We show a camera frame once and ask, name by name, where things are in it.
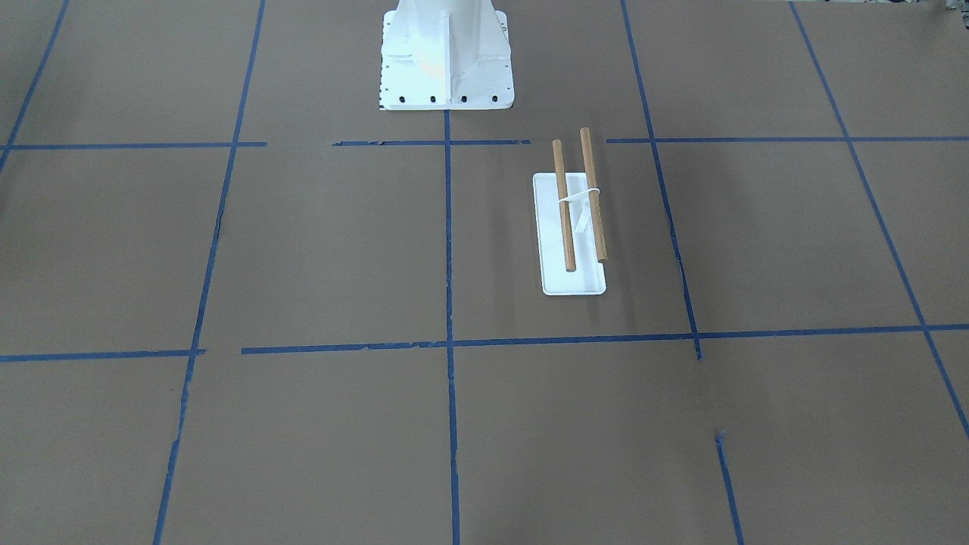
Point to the inner wooden rack rod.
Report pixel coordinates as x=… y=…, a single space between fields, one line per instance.
x=564 y=206

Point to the wooden rack rod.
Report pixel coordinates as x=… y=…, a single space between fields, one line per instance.
x=564 y=206
x=594 y=194

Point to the white towel rack base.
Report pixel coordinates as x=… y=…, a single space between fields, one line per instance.
x=588 y=279

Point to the outer wooden rack rod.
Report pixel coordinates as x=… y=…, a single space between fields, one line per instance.
x=594 y=194

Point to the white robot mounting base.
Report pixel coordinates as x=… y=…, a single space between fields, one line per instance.
x=446 y=56

